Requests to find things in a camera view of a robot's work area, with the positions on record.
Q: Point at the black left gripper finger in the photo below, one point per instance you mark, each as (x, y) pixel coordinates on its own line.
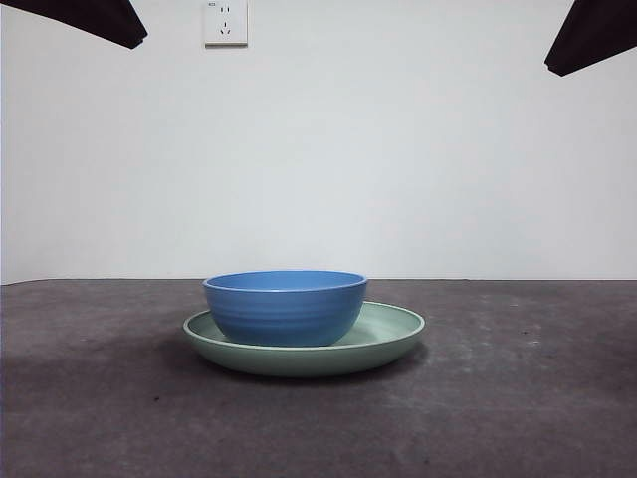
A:
(119, 15)
(55, 10)

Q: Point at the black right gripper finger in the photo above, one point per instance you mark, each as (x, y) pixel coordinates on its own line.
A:
(607, 45)
(582, 25)

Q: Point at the blue bowl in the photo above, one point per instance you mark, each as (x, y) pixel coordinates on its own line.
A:
(283, 309)

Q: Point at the green plate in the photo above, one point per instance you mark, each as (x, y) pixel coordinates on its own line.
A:
(308, 362)

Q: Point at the white wall socket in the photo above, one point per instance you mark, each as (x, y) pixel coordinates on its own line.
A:
(225, 22)

